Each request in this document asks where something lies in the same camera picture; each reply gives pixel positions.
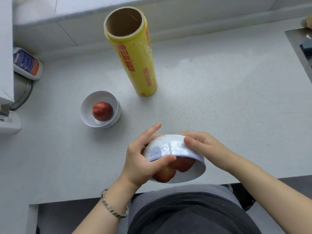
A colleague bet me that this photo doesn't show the person's left hand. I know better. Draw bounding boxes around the person's left hand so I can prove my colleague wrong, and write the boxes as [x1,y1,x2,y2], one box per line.
[121,123,176,190]

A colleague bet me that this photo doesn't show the person's right hand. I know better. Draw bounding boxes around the person's right hand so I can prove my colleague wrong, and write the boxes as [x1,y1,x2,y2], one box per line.
[180,131,235,172]

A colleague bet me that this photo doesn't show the clear cling film sheet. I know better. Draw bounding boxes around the clear cling film sheet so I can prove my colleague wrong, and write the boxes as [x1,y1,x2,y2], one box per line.
[143,134,205,162]

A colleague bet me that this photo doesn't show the white bowl with blue rim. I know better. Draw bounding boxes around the white bowl with blue rim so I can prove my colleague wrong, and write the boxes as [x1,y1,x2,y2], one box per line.
[143,134,207,184]

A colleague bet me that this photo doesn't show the person's left forearm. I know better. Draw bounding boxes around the person's left forearm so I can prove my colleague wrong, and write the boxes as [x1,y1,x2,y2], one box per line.
[72,173,137,234]

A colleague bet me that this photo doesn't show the person's right forearm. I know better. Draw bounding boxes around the person's right forearm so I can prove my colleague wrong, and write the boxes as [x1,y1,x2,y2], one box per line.
[227,153,312,234]

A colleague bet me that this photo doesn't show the red fruit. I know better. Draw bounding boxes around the red fruit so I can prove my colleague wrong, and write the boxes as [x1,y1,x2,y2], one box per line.
[152,166,176,183]
[92,102,114,122]
[169,156,196,173]

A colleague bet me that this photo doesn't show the person's grey trousers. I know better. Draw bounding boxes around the person's grey trousers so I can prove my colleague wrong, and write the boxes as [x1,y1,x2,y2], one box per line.
[129,184,235,226]

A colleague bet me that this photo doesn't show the person's black shirt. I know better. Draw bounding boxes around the person's black shirt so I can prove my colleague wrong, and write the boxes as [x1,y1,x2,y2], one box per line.
[127,192,262,234]

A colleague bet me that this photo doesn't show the person's black shoe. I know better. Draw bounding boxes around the person's black shoe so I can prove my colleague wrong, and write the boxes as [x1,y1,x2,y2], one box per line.
[230,183,256,211]

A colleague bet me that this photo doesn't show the plain white bowl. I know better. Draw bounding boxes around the plain white bowl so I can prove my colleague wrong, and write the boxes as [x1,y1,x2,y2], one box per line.
[80,91,121,129]

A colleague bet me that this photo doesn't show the yellow cling film roll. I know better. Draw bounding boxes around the yellow cling film roll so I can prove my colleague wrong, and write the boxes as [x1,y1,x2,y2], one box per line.
[104,7,158,97]

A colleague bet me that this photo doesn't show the round metal lid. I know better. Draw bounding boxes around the round metal lid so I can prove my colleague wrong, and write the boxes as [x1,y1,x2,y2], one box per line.
[10,72,34,111]

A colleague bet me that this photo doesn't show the stainless steel sink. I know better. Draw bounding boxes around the stainless steel sink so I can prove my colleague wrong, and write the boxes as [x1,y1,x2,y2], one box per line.
[285,27,312,85]

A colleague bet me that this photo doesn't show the white appliance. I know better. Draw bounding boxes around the white appliance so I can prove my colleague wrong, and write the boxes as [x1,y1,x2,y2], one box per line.
[0,105,22,134]

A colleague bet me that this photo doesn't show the dark blue sponge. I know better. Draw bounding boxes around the dark blue sponge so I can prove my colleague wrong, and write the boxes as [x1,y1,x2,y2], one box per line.
[300,40,312,56]

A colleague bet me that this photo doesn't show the white bottle with blue label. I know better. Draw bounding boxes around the white bottle with blue label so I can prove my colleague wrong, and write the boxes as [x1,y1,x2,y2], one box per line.
[13,47,44,81]

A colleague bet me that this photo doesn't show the silver chain bracelet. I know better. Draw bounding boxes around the silver chain bracelet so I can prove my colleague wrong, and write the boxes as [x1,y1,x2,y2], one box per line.
[101,188,129,219]

